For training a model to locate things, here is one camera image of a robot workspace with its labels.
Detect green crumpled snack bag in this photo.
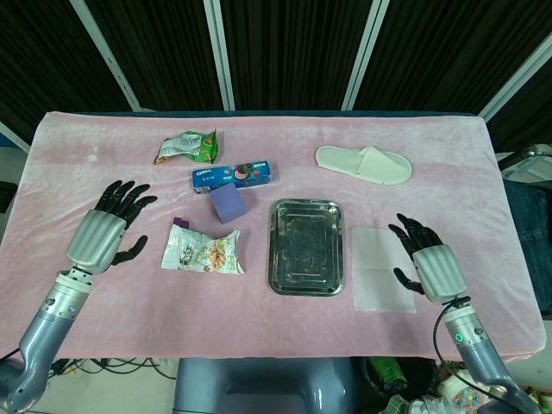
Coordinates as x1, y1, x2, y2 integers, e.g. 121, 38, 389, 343
153, 129, 220, 166

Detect grey corrugated hose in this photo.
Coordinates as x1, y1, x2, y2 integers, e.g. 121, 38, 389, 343
499, 144, 552, 168

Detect white partition frame post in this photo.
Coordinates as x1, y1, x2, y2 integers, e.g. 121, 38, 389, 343
478, 38, 552, 120
68, 0, 141, 111
340, 0, 389, 111
204, 0, 236, 111
0, 120, 31, 152

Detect white peanut snack bag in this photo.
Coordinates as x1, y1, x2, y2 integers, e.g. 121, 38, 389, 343
160, 223, 246, 275

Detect metal tray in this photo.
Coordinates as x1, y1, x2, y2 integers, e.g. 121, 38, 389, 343
267, 198, 347, 297

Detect blue denim jeans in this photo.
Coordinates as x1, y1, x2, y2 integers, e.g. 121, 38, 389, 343
504, 179, 552, 318

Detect blue-grey robot torso base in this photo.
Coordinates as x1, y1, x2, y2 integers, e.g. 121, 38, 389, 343
172, 356, 359, 414

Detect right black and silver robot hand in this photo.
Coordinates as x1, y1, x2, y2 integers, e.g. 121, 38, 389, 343
387, 213, 470, 304

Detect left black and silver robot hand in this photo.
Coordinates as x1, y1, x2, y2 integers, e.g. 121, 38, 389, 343
64, 179, 159, 273

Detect purple foam cube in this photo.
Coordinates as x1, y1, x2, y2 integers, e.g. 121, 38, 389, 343
209, 183, 248, 224

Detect white printed plastic bag pile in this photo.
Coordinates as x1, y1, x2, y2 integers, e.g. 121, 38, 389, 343
383, 361, 536, 414

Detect white cloth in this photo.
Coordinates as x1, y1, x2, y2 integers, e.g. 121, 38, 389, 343
352, 227, 417, 314

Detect black cable on right wrist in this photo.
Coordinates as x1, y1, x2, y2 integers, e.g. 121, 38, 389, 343
433, 296, 518, 405

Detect blue Oreo cookie box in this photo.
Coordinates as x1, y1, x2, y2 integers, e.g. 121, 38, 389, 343
191, 160, 273, 196

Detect black bin with green wrappers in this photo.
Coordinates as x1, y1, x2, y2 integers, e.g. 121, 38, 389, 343
360, 356, 439, 411

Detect white disposable slipper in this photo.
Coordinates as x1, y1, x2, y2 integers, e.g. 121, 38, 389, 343
314, 145, 414, 187

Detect black box device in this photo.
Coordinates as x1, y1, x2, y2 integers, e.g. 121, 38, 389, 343
0, 180, 18, 215

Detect pink plush tablecloth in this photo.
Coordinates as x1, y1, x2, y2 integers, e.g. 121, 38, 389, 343
0, 110, 545, 362

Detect white box device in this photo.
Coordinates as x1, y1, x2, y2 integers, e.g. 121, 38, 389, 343
502, 157, 552, 186

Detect black floor cable bundle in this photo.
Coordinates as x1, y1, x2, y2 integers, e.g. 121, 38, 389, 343
38, 356, 178, 383

